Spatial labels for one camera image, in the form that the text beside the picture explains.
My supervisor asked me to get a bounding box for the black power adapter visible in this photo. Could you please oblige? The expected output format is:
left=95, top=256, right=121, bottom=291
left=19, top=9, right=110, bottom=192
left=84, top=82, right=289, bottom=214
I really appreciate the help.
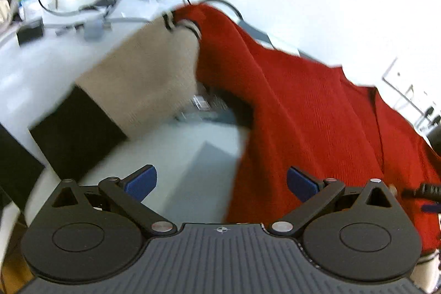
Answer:
left=17, top=22, right=45, bottom=46

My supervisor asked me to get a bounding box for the black box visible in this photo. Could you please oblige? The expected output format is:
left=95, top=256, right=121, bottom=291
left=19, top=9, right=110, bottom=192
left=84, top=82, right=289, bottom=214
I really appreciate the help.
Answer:
left=417, top=127, right=441, bottom=157

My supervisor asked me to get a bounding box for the red and beige knit sweater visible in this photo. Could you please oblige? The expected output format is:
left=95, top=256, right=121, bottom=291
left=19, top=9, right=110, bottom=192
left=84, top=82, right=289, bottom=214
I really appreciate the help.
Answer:
left=29, top=3, right=441, bottom=258

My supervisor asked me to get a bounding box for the white wall socket strip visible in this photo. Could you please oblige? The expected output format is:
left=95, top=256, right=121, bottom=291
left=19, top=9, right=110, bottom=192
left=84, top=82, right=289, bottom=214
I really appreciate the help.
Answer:
left=382, top=56, right=441, bottom=136

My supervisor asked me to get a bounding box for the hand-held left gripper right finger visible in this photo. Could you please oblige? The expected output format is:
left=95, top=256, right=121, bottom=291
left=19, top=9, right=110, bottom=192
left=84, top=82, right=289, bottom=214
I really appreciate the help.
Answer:
left=270, top=166, right=404, bottom=235

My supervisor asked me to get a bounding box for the white geometric patterned table mat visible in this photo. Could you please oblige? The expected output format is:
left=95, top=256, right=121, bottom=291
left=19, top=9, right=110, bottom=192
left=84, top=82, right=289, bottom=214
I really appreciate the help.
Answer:
left=0, top=0, right=256, bottom=222

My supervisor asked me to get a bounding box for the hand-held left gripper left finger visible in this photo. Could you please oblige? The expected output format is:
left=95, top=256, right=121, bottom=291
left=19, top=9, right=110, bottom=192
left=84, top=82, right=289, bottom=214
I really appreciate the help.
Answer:
left=52, top=164, right=174, bottom=234

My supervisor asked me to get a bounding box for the small grey device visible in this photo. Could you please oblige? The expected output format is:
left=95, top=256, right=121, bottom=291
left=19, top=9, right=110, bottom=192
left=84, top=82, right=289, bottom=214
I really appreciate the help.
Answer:
left=191, top=92, right=230, bottom=114

